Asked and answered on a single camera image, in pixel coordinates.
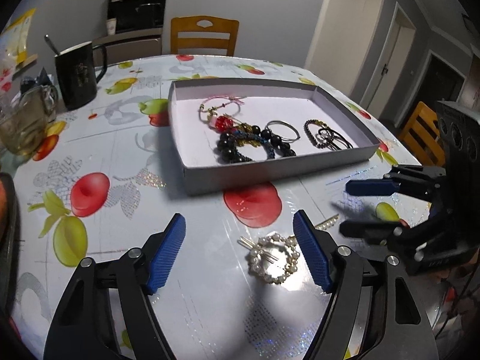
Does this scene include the grey cardboard tray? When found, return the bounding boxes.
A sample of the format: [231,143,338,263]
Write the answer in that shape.
[168,78,379,195]

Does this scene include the clear plastic bag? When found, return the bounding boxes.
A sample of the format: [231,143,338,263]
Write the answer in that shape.
[0,50,18,100]

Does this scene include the dark blue beaded bracelet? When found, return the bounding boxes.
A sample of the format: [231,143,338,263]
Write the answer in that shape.
[219,122,277,159]

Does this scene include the black hair tie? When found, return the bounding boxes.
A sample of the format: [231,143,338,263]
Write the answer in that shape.
[316,127,354,151]

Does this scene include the large black bead bracelet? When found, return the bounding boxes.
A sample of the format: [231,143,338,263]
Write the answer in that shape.
[214,123,297,165]

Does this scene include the red and gold charm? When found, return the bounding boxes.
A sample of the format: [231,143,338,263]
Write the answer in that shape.
[208,115,234,133]

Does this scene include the pearl hair clip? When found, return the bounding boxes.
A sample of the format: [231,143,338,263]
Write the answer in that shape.
[314,214,339,231]

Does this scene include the black water dispenser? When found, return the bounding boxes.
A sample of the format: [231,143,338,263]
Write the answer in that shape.
[106,0,166,33]

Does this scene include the silver bangle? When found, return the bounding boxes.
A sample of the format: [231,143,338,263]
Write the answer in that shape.
[265,119,301,143]

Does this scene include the black plate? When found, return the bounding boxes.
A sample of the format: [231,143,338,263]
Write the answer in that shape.
[0,171,20,308]

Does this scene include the yellow snack bag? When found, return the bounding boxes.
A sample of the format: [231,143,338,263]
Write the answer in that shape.
[1,8,36,65]

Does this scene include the white door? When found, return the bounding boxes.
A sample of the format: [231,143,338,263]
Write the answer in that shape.
[305,0,384,95]

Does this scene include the gold pearl ring bracelet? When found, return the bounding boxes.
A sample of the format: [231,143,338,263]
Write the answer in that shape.
[245,232,301,285]

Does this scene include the white paper cup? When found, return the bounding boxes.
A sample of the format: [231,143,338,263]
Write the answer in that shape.
[106,18,116,36]

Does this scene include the wooden chair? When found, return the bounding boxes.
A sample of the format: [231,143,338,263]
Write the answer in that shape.
[399,102,445,167]
[170,16,240,57]

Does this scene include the black mug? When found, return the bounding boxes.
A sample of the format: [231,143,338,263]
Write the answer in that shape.
[55,41,107,111]

